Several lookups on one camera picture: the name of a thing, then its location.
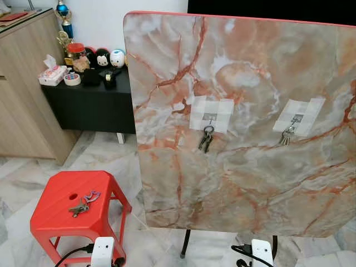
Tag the small black device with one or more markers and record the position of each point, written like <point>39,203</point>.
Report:
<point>111,78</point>

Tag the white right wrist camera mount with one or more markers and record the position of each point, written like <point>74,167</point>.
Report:
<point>262,255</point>

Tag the black low tv bench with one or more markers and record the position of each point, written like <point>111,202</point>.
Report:
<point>89,108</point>

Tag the silver key bunch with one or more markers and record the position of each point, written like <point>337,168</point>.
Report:
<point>287,137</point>

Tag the marble pattern folding table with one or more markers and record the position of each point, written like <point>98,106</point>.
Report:
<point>245,178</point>

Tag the red plastic stool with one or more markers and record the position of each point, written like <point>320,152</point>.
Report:
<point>55,194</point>

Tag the black mouse plush toy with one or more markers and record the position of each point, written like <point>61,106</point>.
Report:
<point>100,58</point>

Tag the keys with pink carabiner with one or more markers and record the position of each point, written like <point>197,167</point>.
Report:
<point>79,208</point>

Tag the white bench leg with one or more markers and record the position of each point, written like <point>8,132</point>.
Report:
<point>120,138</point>

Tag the blue and gold trophy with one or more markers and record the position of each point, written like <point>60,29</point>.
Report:
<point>65,28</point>

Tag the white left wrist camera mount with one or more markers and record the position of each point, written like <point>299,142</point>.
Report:
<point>102,253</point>

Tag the white round toy figure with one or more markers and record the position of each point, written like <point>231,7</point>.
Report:
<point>117,58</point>

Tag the white taped metal hook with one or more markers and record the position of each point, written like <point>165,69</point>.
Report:
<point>222,108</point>
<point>308,111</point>

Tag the red flat packet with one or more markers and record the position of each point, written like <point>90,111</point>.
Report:
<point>14,18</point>

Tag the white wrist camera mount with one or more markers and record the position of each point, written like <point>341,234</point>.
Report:
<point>262,255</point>
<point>102,253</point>

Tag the white pink tissue box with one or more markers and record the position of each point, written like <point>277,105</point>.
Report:
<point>52,75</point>

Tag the black pouch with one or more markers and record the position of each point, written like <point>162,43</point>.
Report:
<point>90,78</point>

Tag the light wooden cabinet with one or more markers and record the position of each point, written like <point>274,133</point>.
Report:
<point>25,105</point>

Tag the white tape roll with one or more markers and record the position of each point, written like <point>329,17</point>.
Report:
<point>72,79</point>

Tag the clear jar with red lid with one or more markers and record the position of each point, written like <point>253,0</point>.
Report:
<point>77,55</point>

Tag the dark key bunch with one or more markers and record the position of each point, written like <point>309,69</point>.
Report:
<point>206,142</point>

